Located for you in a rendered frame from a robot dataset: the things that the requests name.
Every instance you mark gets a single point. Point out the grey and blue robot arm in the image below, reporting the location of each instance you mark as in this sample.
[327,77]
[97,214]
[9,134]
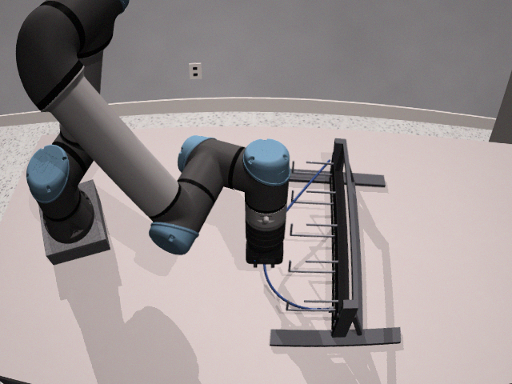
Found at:
[47,53]

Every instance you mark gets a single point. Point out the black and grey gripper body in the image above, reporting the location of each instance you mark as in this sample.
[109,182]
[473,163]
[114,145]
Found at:
[259,236]

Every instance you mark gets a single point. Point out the dark grey rack with metal hooks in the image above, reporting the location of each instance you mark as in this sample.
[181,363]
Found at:
[347,311]

